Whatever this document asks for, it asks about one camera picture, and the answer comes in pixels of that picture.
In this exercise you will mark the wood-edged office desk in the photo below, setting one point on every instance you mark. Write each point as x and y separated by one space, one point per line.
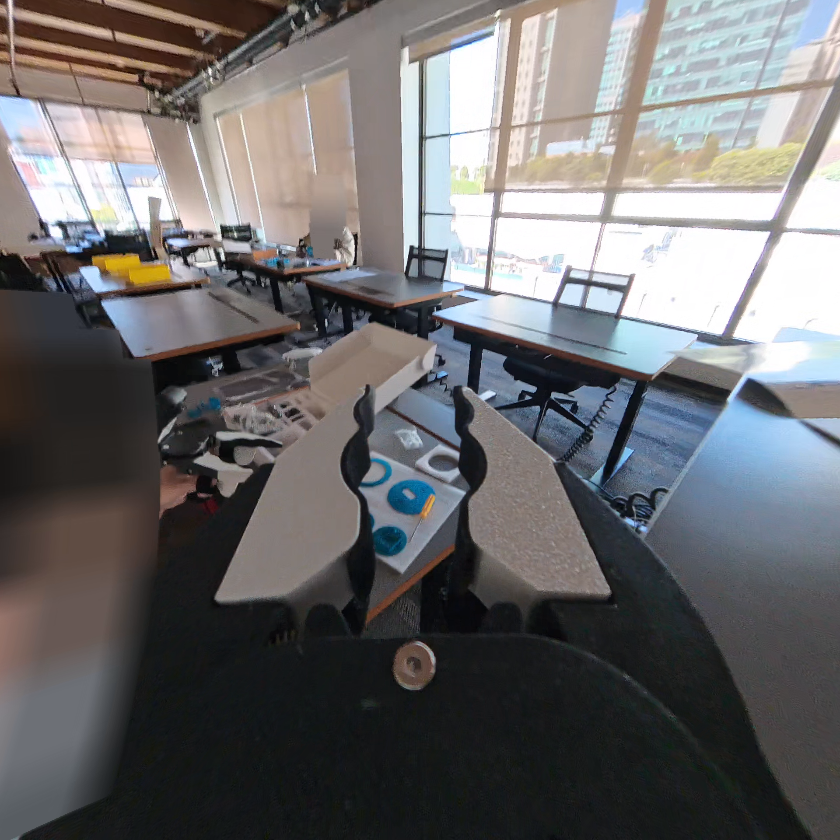
564 334
184 321
295 268
105 283
380 289

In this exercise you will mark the yellow plastic bin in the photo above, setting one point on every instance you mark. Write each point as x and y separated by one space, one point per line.
149 274
117 262

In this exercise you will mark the beige roller blind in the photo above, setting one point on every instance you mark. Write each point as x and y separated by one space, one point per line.
282 164

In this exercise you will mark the white foam sheet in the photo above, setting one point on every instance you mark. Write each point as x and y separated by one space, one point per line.
441 518

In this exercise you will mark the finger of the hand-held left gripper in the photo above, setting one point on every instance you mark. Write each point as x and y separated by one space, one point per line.
253 448
229 476

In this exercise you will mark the grey desk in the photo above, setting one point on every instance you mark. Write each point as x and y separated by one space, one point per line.
439 430

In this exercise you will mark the small blue disc with bracket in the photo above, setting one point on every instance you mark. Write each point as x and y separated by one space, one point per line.
380 541

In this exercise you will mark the black office chair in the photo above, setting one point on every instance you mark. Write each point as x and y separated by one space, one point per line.
426 262
594 274

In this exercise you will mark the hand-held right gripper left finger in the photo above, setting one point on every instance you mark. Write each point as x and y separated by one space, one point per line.
295 525

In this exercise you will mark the blue plate with rectangular slot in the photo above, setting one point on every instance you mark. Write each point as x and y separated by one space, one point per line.
400 502

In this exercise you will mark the large glass window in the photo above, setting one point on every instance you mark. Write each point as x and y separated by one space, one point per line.
656 197

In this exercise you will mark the white foam frame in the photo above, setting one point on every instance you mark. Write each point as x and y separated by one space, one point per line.
423 467

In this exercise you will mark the ceiling pipes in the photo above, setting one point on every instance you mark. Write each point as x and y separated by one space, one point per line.
243 56

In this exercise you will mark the person's left hand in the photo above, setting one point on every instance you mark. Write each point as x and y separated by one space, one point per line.
177 492

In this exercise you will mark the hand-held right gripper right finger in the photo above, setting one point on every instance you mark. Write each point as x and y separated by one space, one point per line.
525 525

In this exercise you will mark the orange and white cardboard box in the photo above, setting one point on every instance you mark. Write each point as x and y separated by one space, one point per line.
374 358

